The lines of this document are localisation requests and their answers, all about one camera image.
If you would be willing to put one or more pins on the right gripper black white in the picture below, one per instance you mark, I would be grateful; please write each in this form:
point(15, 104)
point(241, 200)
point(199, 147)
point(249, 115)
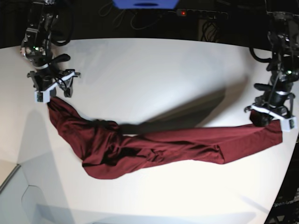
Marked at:
point(48, 78)

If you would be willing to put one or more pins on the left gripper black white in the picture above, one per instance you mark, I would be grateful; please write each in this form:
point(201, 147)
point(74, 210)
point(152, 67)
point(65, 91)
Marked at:
point(271, 106)

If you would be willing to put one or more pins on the dark red long-sleeve t-shirt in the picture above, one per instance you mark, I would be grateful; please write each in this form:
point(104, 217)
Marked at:
point(106, 153)

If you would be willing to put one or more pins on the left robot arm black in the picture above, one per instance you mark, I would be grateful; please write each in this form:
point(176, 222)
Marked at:
point(283, 36)

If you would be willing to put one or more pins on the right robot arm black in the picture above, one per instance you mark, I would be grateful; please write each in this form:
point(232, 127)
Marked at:
point(36, 48)

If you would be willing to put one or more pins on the black OpenArm labelled case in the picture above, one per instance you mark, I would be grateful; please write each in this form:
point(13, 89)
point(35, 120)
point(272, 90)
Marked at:
point(285, 209)

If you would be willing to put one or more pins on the blue box at table back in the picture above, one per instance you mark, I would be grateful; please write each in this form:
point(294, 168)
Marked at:
point(145, 4)

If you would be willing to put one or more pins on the black power strip red light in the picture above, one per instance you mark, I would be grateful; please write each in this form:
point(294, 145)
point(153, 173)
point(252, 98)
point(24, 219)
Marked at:
point(202, 14)

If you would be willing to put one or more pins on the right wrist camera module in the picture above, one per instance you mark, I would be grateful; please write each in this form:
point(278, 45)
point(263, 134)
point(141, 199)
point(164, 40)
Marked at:
point(42, 96)

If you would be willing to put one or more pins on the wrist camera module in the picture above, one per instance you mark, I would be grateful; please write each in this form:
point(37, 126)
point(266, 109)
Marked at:
point(288, 124)
point(42, 96)

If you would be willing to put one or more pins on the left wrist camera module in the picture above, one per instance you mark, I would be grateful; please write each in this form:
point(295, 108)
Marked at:
point(288, 124)

